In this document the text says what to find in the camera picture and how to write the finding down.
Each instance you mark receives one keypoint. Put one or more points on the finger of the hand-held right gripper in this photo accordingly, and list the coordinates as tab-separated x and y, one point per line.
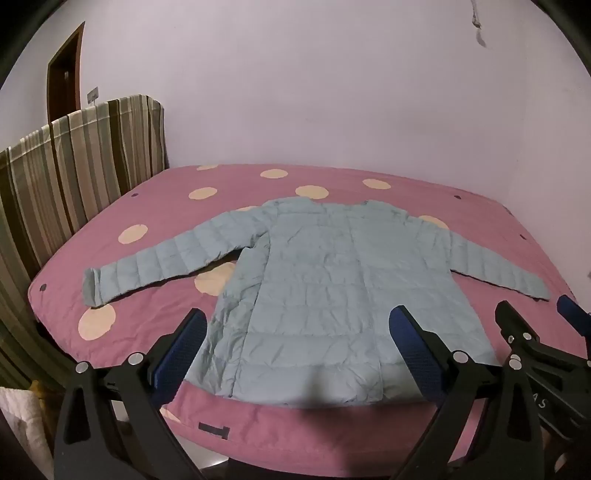
512	323
572	310

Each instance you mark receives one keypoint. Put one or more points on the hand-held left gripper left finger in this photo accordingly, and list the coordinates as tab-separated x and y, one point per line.
182	344

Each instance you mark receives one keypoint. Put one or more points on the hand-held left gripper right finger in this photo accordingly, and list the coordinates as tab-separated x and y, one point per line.
408	344

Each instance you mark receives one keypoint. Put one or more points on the light blue puffer jacket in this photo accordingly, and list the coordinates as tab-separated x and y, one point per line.
323	286

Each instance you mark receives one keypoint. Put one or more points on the pink polka-dot bed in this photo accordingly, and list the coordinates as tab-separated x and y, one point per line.
161	295

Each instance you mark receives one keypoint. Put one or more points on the yellow cloth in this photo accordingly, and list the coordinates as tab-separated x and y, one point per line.
39	392

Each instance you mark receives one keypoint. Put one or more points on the white towel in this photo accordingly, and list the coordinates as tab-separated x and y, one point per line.
25	424

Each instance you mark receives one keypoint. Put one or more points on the striped headboard cover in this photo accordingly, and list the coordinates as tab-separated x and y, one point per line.
69	175

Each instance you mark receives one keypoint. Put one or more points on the brown wooden door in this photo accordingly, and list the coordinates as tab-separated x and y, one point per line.
64	78

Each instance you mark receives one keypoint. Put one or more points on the wall switch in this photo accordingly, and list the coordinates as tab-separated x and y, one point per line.
93	95

